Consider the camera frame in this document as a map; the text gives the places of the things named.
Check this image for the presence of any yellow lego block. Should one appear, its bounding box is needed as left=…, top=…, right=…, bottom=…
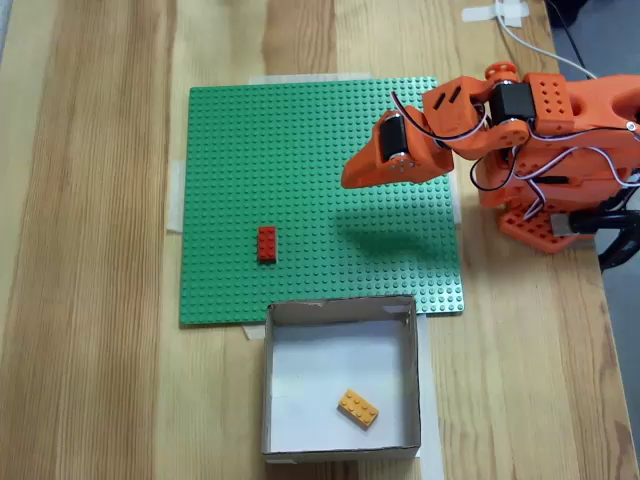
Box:
left=337, top=388, right=380, bottom=430

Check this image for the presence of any green lego baseplate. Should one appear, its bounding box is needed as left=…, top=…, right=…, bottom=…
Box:
left=178, top=76, right=466, bottom=329

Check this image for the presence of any red lego block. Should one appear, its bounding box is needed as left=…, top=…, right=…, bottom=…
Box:
left=256, top=225, right=279, bottom=265

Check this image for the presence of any open cardboard box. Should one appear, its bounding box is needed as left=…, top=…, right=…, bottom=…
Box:
left=260, top=294, right=422, bottom=464

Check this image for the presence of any black table clamp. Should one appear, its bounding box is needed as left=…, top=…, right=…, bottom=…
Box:
left=549, top=169, right=640, bottom=274

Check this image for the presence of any gripper servo cable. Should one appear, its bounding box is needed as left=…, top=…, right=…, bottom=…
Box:
left=390, top=91, right=491, bottom=151

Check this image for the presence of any white cable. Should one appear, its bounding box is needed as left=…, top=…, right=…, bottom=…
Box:
left=493, top=7, right=599, bottom=79

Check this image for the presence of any thin black cable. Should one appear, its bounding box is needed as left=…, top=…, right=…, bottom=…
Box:
left=546, top=0, right=599, bottom=77

